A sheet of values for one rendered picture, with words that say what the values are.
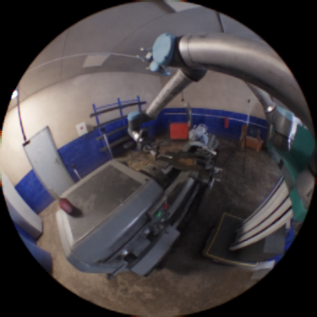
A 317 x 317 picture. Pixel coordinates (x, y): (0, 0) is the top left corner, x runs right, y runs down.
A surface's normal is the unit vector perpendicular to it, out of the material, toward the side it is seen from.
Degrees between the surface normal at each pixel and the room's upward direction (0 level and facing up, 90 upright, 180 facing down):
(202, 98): 90
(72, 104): 90
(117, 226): 45
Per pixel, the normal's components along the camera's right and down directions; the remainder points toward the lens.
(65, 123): 0.79, 0.23
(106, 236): 0.47, -0.43
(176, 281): -0.13, -0.84
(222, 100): -0.60, 0.49
